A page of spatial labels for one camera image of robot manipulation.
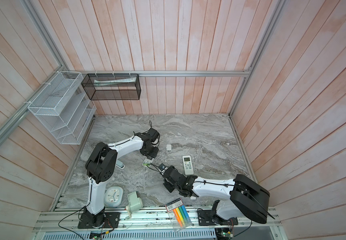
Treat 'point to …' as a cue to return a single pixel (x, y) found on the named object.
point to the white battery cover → (168, 147)
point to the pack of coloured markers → (178, 215)
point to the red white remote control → (148, 161)
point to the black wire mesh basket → (115, 86)
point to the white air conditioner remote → (187, 165)
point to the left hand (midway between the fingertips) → (152, 156)
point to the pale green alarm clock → (113, 196)
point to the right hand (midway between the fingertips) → (166, 177)
